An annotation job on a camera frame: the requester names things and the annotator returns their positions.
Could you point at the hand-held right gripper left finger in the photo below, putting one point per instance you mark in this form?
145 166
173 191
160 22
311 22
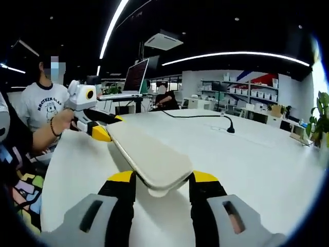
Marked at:
118 211

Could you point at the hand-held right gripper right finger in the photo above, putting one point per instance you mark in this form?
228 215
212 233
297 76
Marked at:
203 211

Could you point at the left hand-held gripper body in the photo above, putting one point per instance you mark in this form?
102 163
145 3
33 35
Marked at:
82 96

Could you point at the person's left hand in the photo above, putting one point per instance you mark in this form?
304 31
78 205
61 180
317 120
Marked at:
65 121

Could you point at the white standing desk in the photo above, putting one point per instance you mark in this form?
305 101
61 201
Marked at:
115 101

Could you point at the open laptop dark screen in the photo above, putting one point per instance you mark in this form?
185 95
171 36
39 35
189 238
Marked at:
135 77

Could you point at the short ceiling light strip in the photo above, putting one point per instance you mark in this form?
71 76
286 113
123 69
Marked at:
15 69

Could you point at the long curved ceiling light strip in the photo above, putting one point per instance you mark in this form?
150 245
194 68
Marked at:
113 25

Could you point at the white chest device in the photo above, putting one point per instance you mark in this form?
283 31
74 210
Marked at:
3 121

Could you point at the ceiling air conditioner unit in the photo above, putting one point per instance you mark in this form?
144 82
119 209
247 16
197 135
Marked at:
163 41

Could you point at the white table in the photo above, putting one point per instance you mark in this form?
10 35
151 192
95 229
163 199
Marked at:
257 113

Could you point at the black monitor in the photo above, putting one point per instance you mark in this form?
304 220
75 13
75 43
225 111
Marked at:
219 87

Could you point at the cardboard box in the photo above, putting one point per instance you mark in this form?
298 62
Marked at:
276 111

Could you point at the white storage shelves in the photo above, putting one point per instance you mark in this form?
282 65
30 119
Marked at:
257 91

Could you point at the straight ceiling light strip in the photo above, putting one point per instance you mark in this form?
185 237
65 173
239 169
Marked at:
231 53

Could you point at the potted green plant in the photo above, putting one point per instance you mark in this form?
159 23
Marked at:
321 121

